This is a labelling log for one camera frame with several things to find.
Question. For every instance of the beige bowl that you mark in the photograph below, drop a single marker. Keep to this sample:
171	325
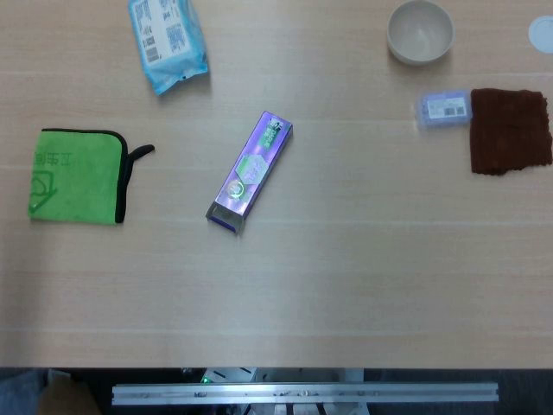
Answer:
420	32

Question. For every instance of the blue wet wipes pack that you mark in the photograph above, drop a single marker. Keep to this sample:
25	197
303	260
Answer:
166	43

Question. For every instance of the purple toothpaste box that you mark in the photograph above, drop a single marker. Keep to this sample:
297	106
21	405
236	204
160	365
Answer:
252	170

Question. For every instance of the green microfiber cloth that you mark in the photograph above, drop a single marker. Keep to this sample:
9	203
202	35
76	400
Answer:
73	177

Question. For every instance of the brown towel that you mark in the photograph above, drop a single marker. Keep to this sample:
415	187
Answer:
510	129

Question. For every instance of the aluminium rail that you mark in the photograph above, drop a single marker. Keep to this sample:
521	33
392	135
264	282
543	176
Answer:
302	392

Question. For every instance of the small blue plastic box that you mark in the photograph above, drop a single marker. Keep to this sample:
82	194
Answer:
443	108

